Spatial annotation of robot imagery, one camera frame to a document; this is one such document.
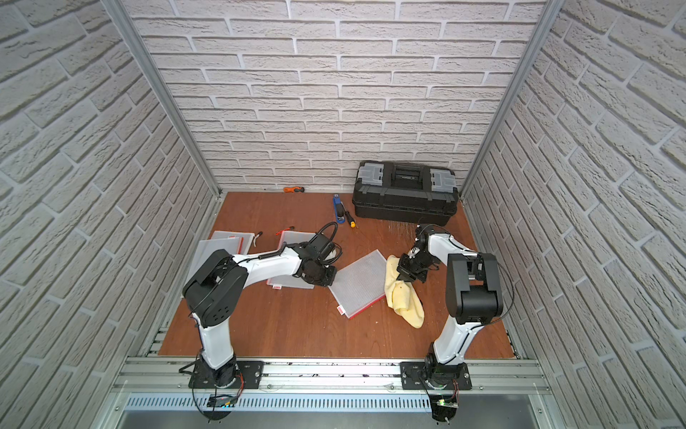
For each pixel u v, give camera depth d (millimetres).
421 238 725
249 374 750
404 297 837
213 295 492
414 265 814
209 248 1005
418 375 741
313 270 723
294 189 1215
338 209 1116
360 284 922
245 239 1033
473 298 492
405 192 974
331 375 762
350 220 1091
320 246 759
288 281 915
